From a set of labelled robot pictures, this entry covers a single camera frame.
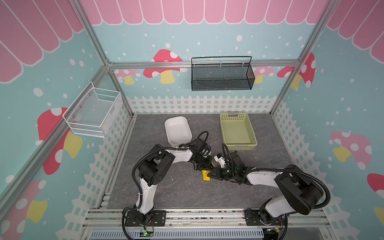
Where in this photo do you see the yellow paper napkin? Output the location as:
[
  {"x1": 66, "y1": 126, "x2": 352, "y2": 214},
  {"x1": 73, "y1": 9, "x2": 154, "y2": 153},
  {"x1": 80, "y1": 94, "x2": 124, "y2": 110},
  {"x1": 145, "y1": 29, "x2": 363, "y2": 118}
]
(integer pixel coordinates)
[{"x1": 202, "y1": 163, "x2": 215, "y2": 181}]

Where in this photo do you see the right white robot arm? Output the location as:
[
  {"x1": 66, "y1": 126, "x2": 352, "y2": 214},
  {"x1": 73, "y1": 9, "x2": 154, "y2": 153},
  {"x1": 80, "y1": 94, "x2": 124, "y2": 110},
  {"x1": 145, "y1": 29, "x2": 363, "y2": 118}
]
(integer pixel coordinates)
[{"x1": 207, "y1": 151, "x2": 330, "y2": 225}]

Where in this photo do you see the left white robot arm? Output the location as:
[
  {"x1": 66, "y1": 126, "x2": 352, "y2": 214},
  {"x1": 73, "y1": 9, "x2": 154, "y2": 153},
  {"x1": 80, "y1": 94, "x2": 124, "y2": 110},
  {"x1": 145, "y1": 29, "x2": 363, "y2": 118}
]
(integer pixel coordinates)
[{"x1": 132, "y1": 139, "x2": 214, "y2": 215}]

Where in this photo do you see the white plastic tub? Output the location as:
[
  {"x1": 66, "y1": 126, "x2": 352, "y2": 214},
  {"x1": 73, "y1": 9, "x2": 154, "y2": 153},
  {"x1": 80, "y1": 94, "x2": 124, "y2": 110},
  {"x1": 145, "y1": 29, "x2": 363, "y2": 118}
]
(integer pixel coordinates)
[{"x1": 165, "y1": 116, "x2": 192, "y2": 147}]

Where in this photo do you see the green perforated plastic basket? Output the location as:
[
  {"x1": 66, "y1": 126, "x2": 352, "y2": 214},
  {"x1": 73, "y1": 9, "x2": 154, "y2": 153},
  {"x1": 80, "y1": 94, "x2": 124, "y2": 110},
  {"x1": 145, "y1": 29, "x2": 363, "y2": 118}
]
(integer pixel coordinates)
[{"x1": 220, "y1": 113, "x2": 258, "y2": 151}]

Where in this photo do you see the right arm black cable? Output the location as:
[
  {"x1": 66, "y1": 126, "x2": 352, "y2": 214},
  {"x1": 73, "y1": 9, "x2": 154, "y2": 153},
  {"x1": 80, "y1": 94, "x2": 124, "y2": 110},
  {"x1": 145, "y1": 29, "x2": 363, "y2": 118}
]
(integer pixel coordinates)
[{"x1": 221, "y1": 143, "x2": 331, "y2": 210}]

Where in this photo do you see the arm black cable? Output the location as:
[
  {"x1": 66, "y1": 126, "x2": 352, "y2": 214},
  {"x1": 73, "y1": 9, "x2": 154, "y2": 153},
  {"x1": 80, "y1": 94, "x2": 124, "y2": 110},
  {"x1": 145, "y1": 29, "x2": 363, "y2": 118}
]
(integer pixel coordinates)
[
  {"x1": 221, "y1": 143, "x2": 331, "y2": 210},
  {"x1": 121, "y1": 130, "x2": 210, "y2": 240}
]

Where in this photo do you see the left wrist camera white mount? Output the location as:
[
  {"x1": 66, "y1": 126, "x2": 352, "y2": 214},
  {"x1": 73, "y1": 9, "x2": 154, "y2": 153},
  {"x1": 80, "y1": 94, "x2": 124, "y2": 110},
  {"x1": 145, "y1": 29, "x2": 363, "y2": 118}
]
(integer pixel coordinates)
[{"x1": 201, "y1": 143, "x2": 211, "y2": 157}]

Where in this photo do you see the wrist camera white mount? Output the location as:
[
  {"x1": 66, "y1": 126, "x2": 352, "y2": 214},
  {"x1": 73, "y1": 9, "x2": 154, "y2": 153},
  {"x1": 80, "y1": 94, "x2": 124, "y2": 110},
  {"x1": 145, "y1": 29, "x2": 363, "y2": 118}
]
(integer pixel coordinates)
[
  {"x1": 201, "y1": 143, "x2": 211, "y2": 157},
  {"x1": 214, "y1": 154, "x2": 228, "y2": 169}
]

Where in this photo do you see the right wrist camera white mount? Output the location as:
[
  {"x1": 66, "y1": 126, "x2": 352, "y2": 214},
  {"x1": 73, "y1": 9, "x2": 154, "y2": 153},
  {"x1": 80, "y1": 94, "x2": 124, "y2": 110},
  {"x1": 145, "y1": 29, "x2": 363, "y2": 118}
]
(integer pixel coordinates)
[{"x1": 214, "y1": 154, "x2": 228, "y2": 169}]

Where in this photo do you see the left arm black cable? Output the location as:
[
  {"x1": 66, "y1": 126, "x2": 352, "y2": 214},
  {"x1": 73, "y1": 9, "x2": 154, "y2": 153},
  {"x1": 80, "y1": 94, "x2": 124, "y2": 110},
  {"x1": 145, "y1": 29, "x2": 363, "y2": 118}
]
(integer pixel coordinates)
[{"x1": 121, "y1": 130, "x2": 210, "y2": 240}]

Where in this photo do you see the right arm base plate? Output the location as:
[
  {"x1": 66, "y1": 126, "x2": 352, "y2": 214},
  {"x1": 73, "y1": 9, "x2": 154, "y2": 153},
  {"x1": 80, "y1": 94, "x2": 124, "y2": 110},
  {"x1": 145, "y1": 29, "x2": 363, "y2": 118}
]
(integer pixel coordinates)
[{"x1": 244, "y1": 209, "x2": 284, "y2": 227}]

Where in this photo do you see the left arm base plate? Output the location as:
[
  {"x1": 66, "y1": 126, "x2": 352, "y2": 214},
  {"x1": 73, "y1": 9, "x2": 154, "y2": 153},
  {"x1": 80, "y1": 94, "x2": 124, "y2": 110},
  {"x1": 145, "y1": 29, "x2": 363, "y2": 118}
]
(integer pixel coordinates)
[{"x1": 124, "y1": 210, "x2": 167, "y2": 227}]

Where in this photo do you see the black mesh wall basket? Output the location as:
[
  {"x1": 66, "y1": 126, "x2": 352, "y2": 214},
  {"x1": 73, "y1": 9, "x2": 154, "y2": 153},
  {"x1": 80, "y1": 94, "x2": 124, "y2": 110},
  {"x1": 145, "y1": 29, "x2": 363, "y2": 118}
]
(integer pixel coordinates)
[{"x1": 191, "y1": 56, "x2": 256, "y2": 92}]

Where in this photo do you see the white wire wall basket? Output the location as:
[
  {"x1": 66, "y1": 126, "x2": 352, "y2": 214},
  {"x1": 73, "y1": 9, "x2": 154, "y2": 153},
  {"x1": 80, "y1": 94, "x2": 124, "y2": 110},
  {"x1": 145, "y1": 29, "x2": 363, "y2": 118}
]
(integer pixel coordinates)
[{"x1": 63, "y1": 82, "x2": 123, "y2": 138}]

